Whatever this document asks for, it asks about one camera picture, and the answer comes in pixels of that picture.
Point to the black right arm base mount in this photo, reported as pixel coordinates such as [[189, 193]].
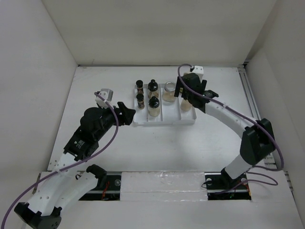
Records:
[[220, 186]]

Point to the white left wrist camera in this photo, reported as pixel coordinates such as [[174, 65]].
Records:
[[104, 97]]

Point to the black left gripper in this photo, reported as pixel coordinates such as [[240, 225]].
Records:
[[126, 114]]

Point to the cream yellow squeeze bottle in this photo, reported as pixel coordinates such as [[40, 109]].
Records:
[[185, 105]]

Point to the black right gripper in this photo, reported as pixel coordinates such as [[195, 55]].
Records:
[[179, 84]]

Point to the small dark spice shaker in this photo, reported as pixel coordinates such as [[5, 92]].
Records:
[[140, 101], [139, 86]]

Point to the black-capped white sauce bottle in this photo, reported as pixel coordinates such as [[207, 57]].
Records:
[[154, 106]]

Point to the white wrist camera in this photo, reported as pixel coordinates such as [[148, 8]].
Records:
[[104, 97], [198, 70]]

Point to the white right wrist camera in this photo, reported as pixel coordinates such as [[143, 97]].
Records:
[[198, 70]]

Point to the wide glass jar metal rim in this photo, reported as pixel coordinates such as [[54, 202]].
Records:
[[168, 92]]

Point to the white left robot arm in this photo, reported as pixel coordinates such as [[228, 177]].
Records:
[[60, 191]]

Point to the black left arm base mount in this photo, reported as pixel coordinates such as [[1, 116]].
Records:
[[108, 186]]

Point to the white divided plastic tray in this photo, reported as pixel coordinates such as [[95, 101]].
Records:
[[170, 112]]

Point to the black-capped glass condiment bottle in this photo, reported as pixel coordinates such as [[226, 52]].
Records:
[[153, 89]]

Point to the aluminium rail on right wall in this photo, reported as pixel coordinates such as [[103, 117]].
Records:
[[248, 91]]

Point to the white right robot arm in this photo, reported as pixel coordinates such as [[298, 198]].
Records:
[[257, 138]]

